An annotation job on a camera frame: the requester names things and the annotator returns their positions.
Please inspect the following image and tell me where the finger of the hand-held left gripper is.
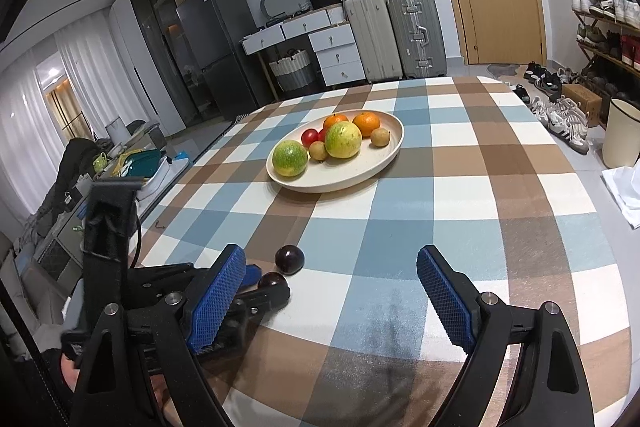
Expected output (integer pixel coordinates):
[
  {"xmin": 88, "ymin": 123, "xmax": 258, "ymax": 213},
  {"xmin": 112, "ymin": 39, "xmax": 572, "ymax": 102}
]
[
  {"xmin": 192, "ymin": 286, "xmax": 292, "ymax": 358},
  {"xmin": 241, "ymin": 264, "xmax": 262, "ymax": 292}
]

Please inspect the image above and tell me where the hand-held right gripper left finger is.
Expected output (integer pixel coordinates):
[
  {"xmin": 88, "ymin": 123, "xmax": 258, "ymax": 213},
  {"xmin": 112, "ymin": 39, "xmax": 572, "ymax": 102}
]
[{"xmin": 70, "ymin": 244, "xmax": 248, "ymax": 427}]

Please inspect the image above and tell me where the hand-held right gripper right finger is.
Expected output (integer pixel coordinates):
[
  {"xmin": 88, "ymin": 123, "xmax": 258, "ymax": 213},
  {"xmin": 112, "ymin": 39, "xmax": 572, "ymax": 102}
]
[{"xmin": 416, "ymin": 244, "xmax": 596, "ymax": 427}]

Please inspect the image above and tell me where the small dark purple passion fruit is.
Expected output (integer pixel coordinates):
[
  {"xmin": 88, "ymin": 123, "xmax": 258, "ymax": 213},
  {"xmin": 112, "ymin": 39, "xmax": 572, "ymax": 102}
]
[{"xmin": 257, "ymin": 272, "xmax": 288, "ymax": 292}]

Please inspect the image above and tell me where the dark purple plum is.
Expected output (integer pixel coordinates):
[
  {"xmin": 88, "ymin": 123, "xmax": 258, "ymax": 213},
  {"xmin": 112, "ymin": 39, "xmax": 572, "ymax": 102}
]
[{"xmin": 274, "ymin": 244, "xmax": 305, "ymax": 277}]

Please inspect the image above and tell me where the large green orange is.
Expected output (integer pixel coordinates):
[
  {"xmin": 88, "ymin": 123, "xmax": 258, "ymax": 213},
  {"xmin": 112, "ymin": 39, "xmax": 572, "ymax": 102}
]
[{"xmin": 272, "ymin": 140, "xmax": 309, "ymax": 178}]

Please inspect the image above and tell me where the cream round plate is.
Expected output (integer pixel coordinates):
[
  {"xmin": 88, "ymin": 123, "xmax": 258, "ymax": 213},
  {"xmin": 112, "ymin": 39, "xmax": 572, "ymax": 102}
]
[{"xmin": 266, "ymin": 109, "xmax": 405, "ymax": 194}]

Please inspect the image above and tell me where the yellow-green orange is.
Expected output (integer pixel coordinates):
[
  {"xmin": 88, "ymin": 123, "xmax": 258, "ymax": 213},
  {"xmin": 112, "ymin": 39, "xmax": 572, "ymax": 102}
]
[{"xmin": 324, "ymin": 121, "xmax": 363, "ymax": 159}]

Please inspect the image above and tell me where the person's left hand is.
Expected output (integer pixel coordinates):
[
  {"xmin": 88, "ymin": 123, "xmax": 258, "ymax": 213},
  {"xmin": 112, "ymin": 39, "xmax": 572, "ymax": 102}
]
[{"xmin": 149, "ymin": 377, "xmax": 177, "ymax": 424}]

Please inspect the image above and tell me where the dark jacket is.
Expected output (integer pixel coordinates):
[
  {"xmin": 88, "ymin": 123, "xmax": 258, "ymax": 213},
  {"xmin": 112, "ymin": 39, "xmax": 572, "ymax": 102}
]
[{"xmin": 50, "ymin": 139, "xmax": 106, "ymax": 212}]

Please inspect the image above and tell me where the green bag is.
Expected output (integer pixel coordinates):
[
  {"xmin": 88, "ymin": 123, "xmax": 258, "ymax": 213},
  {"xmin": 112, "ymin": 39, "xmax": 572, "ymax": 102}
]
[{"xmin": 117, "ymin": 149, "xmax": 166, "ymax": 180}]

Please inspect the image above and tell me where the checkered tablecloth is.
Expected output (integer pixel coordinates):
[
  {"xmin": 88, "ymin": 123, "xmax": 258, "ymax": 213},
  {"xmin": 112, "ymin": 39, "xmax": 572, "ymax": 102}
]
[{"xmin": 135, "ymin": 76, "xmax": 633, "ymax": 427}]

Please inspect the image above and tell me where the white curtain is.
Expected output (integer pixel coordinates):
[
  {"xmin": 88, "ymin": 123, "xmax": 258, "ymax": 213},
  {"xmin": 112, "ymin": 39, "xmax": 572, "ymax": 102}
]
[{"xmin": 0, "ymin": 19, "xmax": 146, "ymax": 228}]

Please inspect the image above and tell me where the white wardrobe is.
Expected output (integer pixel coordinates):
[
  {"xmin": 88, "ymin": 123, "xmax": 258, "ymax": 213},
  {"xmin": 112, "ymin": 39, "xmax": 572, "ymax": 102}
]
[{"xmin": 109, "ymin": 0, "xmax": 186, "ymax": 138}]

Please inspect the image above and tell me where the dark glass cabinet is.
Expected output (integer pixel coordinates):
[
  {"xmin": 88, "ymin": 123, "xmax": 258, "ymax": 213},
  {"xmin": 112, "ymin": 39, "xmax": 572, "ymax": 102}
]
[{"xmin": 126, "ymin": 0, "xmax": 201, "ymax": 128}]

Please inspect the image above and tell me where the white wicker basket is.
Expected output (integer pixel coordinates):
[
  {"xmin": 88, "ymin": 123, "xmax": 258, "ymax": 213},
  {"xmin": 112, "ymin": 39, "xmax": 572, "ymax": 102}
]
[{"xmin": 269, "ymin": 49, "xmax": 317, "ymax": 94}]

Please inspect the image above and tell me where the white plastic bag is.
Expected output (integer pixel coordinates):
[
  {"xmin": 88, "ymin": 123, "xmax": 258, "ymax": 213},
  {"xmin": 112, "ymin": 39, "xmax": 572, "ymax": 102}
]
[{"xmin": 601, "ymin": 164, "xmax": 640, "ymax": 230}]

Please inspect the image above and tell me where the pile of sneakers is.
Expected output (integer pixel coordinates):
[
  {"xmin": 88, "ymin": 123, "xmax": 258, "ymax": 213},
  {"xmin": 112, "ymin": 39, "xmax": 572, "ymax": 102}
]
[{"xmin": 515, "ymin": 62, "xmax": 593, "ymax": 155}]

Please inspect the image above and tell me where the grey refrigerator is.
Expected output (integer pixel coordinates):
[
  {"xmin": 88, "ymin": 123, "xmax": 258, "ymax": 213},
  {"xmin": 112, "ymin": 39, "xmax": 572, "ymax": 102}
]
[{"xmin": 175, "ymin": 0, "xmax": 266, "ymax": 120}]

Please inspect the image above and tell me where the patterned doormat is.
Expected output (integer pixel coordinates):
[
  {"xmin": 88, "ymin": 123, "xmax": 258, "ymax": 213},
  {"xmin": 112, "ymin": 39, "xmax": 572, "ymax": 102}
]
[{"xmin": 487, "ymin": 63, "xmax": 523, "ymax": 80}]

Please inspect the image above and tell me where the white drawer desk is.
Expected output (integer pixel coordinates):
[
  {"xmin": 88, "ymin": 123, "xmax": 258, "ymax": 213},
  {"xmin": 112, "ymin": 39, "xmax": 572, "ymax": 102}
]
[{"xmin": 241, "ymin": 7, "xmax": 368, "ymax": 102}]

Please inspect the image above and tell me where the small cardboard box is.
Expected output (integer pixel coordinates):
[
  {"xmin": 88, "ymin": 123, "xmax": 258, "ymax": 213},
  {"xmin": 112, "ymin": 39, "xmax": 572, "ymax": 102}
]
[{"xmin": 561, "ymin": 83, "xmax": 603, "ymax": 128}]

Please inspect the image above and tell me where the white trash bin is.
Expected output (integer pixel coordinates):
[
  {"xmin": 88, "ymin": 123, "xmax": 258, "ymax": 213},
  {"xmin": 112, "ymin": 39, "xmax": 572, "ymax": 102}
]
[{"xmin": 601, "ymin": 98, "xmax": 640, "ymax": 169}]

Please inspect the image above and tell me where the beige suitcase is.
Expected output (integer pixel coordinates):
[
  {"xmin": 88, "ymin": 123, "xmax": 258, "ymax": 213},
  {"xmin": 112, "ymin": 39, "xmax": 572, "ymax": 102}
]
[{"xmin": 343, "ymin": 0, "xmax": 403, "ymax": 84}]

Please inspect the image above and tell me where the silver suitcase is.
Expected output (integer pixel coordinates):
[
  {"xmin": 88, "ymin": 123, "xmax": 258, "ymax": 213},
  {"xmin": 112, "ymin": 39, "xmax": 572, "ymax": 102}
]
[{"xmin": 386, "ymin": 0, "xmax": 448, "ymax": 80}]

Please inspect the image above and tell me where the shoe rack with shoes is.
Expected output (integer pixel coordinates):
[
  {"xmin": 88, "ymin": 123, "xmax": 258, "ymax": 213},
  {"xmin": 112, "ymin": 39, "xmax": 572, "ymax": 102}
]
[{"xmin": 562, "ymin": 0, "xmax": 640, "ymax": 132}]

